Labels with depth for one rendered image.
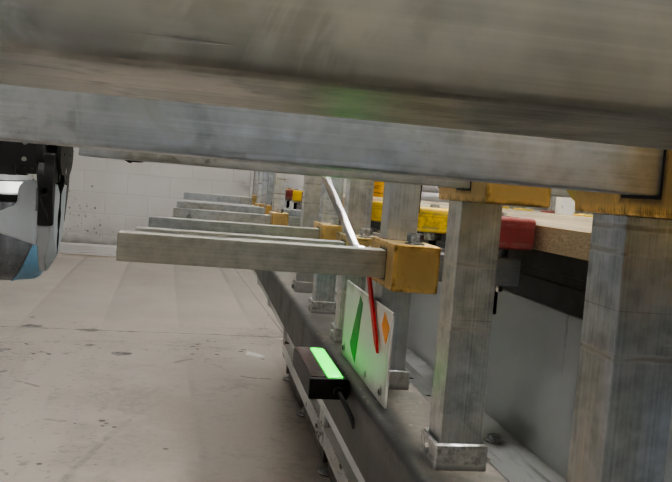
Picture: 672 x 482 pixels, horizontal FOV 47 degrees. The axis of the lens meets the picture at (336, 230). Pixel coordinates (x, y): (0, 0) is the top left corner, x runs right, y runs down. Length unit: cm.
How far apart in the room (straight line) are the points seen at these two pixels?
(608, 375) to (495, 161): 14
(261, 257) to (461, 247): 26
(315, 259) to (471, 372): 25
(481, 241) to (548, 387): 38
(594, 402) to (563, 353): 52
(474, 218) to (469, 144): 31
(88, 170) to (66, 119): 841
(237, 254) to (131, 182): 789
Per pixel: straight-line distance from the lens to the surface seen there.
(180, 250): 82
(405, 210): 88
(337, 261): 83
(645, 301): 42
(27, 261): 149
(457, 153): 33
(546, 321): 99
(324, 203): 137
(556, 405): 97
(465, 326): 65
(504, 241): 85
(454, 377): 65
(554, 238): 85
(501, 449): 101
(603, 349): 42
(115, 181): 871
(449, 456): 67
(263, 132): 32
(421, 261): 81
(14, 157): 82
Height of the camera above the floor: 92
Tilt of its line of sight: 3 degrees down
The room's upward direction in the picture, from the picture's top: 5 degrees clockwise
